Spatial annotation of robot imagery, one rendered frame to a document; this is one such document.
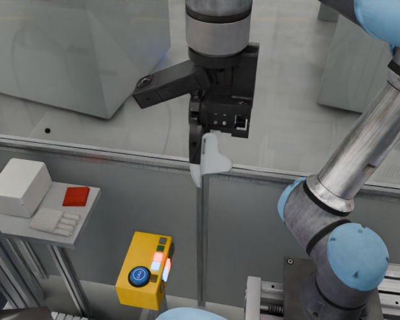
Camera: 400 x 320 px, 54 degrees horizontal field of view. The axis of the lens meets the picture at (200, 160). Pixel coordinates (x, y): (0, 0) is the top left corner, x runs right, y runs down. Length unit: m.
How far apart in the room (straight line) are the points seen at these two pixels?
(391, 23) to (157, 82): 0.28
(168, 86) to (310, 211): 0.47
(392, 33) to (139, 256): 0.78
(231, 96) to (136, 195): 1.01
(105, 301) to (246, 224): 0.98
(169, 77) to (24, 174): 0.98
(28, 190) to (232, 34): 1.05
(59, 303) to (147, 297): 1.30
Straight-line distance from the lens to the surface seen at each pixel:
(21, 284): 1.43
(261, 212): 1.42
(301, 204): 0.87
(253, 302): 1.02
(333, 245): 0.81
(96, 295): 2.20
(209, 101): 0.50
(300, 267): 1.04
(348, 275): 0.81
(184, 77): 0.49
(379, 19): 0.37
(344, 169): 0.83
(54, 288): 2.28
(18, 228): 1.42
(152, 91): 0.52
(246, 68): 0.48
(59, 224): 1.36
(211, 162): 0.55
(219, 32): 0.44
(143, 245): 1.01
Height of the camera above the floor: 1.91
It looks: 44 degrees down
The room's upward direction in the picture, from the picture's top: straight up
